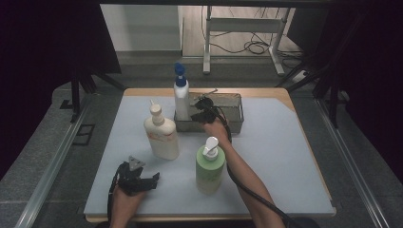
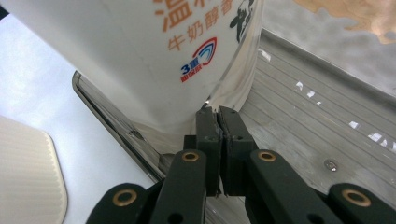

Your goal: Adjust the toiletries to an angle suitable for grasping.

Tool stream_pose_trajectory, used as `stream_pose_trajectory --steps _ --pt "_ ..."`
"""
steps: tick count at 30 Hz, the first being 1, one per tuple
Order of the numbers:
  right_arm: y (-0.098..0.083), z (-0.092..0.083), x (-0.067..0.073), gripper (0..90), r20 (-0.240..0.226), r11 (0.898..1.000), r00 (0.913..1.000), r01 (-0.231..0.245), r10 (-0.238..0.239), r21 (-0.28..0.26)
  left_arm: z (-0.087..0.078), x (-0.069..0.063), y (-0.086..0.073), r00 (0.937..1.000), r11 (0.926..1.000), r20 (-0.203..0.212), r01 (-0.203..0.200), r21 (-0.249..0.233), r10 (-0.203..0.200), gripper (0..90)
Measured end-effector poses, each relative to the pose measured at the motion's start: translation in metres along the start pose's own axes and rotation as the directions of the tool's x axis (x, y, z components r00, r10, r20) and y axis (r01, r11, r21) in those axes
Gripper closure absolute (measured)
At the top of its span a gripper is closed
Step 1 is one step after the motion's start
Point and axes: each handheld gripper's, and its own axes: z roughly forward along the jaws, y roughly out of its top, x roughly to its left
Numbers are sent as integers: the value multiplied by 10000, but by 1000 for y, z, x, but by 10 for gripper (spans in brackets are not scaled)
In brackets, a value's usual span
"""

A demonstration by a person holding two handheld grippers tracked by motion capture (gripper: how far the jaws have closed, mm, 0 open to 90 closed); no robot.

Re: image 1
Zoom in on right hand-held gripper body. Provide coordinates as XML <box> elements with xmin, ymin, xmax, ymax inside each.
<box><xmin>194</xmin><ymin>88</ymin><xmax>223</xmax><ymax>125</ymax></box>

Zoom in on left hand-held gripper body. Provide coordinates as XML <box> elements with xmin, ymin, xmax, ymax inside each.
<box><xmin>114</xmin><ymin>155</ymin><xmax>154</xmax><ymax>196</ymax></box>

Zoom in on white bottle with blue cap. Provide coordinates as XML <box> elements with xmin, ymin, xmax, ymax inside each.
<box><xmin>172</xmin><ymin>62</ymin><xmax>191</xmax><ymax>123</ymax></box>

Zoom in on grey metal mesh basket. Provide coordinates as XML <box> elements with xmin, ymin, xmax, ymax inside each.
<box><xmin>173</xmin><ymin>91</ymin><xmax>245</xmax><ymax>134</ymax></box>

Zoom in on person's right hand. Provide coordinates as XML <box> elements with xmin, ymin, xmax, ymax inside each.
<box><xmin>201</xmin><ymin>117</ymin><xmax>231</xmax><ymax>145</ymax></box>

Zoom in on person's left hand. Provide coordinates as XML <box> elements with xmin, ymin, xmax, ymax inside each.
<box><xmin>110</xmin><ymin>184</ymin><xmax>147</xmax><ymax>220</ymax></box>

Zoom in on cream pump bottle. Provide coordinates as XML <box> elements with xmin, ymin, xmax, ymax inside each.
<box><xmin>143</xmin><ymin>99</ymin><xmax>181</xmax><ymax>161</ymax></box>

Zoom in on green pump bottle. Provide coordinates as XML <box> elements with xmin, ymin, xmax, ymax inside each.
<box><xmin>195</xmin><ymin>136</ymin><xmax>226</xmax><ymax>195</ymax></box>

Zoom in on pale blue table mat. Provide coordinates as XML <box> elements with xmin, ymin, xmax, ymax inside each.
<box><xmin>83</xmin><ymin>94</ymin><xmax>337</xmax><ymax>219</ymax></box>

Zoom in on white cabinet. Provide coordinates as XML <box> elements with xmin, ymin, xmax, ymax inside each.
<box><xmin>99</xmin><ymin>3</ymin><xmax>184</xmax><ymax>53</ymax></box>

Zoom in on white power strip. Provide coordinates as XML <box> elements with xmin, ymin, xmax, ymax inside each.
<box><xmin>291</xmin><ymin>70</ymin><xmax>311</xmax><ymax>85</ymax></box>

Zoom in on black tripod stand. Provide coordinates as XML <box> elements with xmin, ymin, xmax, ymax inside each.
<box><xmin>275</xmin><ymin>61</ymin><xmax>351</xmax><ymax>129</ymax></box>
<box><xmin>68</xmin><ymin>67</ymin><xmax>128</xmax><ymax>124</ymax></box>

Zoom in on dark curtain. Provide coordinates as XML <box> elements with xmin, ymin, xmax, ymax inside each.
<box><xmin>0</xmin><ymin>0</ymin><xmax>122</xmax><ymax>180</ymax></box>
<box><xmin>286</xmin><ymin>6</ymin><xmax>403</xmax><ymax>181</ymax></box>

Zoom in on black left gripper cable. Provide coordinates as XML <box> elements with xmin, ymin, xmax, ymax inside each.
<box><xmin>106</xmin><ymin>162</ymin><xmax>125</xmax><ymax>228</ymax></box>

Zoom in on black floor bracket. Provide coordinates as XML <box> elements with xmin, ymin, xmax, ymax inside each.
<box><xmin>71</xmin><ymin>123</ymin><xmax>96</xmax><ymax>147</ymax></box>

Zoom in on black floor cables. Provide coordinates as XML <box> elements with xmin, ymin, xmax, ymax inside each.
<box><xmin>208</xmin><ymin>6</ymin><xmax>306</xmax><ymax>69</ymax></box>

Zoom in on aluminium rail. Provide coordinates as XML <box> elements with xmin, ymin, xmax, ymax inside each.
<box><xmin>13</xmin><ymin>94</ymin><xmax>97</xmax><ymax>228</ymax></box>
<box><xmin>314</xmin><ymin>98</ymin><xmax>392</xmax><ymax>228</ymax></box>

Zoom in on white metal desk frame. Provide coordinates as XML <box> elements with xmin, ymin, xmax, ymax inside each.
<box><xmin>202</xmin><ymin>5</ymin><xmax>287</xmax><ymax>77</ymax></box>

